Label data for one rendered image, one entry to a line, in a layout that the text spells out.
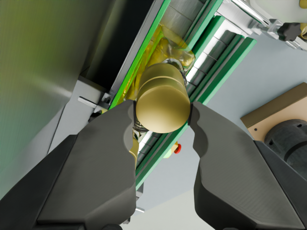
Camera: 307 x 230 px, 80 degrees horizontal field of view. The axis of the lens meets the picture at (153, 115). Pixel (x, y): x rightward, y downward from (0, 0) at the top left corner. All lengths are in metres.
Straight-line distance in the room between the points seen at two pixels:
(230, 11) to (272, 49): 0.25
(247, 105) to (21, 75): 0.65
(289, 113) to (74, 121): 0.65
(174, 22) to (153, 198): 0.79
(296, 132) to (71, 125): 0.66
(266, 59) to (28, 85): 0.61
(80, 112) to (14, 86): 0.37
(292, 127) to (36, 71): 0.66
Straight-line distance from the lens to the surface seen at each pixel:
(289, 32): 0.37
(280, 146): 0.69
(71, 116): 0.57
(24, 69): 0.19
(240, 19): 0.47
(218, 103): 0.67
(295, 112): 0.72
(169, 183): 0.90
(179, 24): 0.45
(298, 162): 0.64
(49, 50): 0.22
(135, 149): 0.25
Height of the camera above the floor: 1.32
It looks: 60 degrees down
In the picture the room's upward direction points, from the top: 177 degrees counter-clockwise
